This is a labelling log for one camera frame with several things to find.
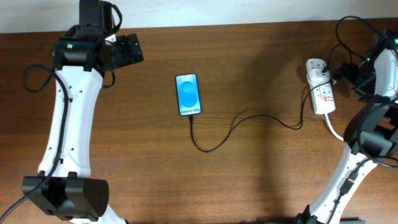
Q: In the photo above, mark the white power strip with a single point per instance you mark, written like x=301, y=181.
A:
x=322, y=95

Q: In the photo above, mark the blue Samsung Galaxy smartphone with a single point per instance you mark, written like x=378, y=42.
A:
x=188, y=94

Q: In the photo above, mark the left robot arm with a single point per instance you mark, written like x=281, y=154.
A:
x=63, y=186

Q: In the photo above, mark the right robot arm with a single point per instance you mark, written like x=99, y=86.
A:
x=370, y=137

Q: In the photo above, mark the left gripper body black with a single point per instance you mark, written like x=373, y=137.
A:
x=122, y=52

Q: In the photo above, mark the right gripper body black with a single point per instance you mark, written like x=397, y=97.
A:
x=344, y=72

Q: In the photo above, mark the white USB charger adapter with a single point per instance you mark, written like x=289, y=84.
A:
x=316, y=76

